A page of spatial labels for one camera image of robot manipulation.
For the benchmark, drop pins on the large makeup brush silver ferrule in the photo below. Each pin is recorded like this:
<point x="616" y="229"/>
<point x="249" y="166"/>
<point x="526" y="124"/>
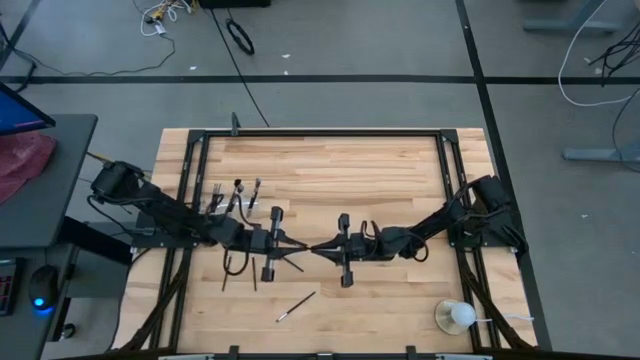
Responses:
<point x="255" y="192"/>

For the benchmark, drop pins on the black makeup brush dark head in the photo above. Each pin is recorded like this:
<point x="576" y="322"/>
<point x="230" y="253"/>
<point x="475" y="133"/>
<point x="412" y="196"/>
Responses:
<point x="232" y="200"/>

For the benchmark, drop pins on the white cup on lid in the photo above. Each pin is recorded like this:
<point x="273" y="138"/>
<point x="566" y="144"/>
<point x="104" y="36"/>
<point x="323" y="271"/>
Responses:
<point x="462" y="314"/>

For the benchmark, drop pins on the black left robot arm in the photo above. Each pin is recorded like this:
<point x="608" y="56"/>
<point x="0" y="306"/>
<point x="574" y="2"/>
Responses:
<point x="165" y="210"/>

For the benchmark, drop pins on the black keyboard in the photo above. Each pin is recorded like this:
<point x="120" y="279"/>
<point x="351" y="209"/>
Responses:
<point x="6" y="290"/>

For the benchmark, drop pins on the grey desk foot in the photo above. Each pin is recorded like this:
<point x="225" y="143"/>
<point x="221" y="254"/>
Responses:
<point x="595" y="154"/>
<point x="570" y="27"/>

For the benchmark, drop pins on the black aluminium table frame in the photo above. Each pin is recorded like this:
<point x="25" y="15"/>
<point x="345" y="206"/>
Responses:
<point x="320" y="133"/>

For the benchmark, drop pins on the dark grey desk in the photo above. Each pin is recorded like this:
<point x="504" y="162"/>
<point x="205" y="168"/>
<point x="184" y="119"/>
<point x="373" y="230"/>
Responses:
<point x="55" y="200"/>

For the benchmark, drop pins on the thin black brush with lettering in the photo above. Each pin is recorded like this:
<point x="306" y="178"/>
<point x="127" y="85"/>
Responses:
<point x="296" y="306"/>

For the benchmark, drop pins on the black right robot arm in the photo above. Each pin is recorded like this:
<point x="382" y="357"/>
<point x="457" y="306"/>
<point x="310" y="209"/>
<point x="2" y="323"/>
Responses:
<point x="440" y="222"/>

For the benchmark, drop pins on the black caster wheel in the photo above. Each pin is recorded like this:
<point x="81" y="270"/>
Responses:
<point x="69" y="331"/>

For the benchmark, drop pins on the black box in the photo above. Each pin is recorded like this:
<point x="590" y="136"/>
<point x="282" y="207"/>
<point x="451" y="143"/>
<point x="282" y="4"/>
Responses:
<point x="235" y="3"/>

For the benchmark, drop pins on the black camera post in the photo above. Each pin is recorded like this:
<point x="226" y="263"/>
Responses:
<point x="235" y="125"/>

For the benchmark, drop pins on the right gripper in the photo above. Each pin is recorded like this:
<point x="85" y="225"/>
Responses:
<point x="360" y="247"/>

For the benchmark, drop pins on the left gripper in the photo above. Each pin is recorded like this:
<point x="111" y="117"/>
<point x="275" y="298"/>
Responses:
<point x="265" y="240"/>

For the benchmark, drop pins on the pink cloth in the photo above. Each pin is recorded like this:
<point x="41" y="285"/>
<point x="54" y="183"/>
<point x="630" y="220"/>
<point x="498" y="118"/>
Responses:
<point x="22" y="160"/>

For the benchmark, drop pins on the computer monitor blue screen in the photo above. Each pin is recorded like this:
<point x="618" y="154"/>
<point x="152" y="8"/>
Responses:
<point x="20" y="112"/>

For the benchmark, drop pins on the black computer mouse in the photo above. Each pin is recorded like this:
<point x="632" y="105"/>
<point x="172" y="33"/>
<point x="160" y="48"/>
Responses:
<point x="44" y="287"/>

